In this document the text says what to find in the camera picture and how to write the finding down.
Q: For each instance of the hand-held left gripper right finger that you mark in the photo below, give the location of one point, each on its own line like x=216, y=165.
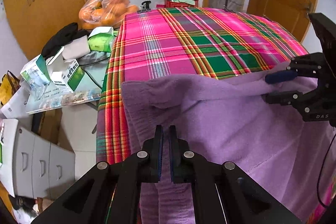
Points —
x=172, y=155

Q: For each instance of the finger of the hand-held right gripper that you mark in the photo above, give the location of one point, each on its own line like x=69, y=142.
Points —
x=278, y=77
x=283, y=98

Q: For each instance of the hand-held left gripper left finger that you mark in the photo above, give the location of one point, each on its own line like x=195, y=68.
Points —
x=160, y=155

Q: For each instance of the purple sweater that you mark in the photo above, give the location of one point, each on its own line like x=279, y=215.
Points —
x=223, y=121

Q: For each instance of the folding table with printed top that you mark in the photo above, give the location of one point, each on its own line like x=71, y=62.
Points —
x=73, y=98

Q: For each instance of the pink plaid bed sheet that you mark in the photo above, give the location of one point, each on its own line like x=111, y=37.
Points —
x=162, y=50

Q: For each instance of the flat cardboard carton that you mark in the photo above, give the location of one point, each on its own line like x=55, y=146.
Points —
x=48, y=124

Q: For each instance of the green white medicine box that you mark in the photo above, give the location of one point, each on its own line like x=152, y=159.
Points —
x=68, y=77

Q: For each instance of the red box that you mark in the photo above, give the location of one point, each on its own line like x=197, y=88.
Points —
x=181, y=4

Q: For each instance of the green tissue packet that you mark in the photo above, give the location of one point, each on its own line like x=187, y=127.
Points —
x=102, y=41

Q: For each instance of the grey drawer cabinet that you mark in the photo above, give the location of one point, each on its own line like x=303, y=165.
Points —
x=31, y=158

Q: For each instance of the black binder clip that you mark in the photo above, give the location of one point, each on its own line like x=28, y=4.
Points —
x=144, y=6

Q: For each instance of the teal white box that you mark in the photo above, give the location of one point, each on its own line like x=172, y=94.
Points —
x=34, y=71

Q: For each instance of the white carton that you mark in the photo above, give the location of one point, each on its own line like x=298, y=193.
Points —
x=15, y=106

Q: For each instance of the bag of oranges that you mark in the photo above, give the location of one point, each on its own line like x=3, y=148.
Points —
x=105, y=11

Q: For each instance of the black garment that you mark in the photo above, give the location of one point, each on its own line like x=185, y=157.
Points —
x=60, y=37

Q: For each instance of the yellow bag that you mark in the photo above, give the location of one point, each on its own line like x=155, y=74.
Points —
x=8, y=87

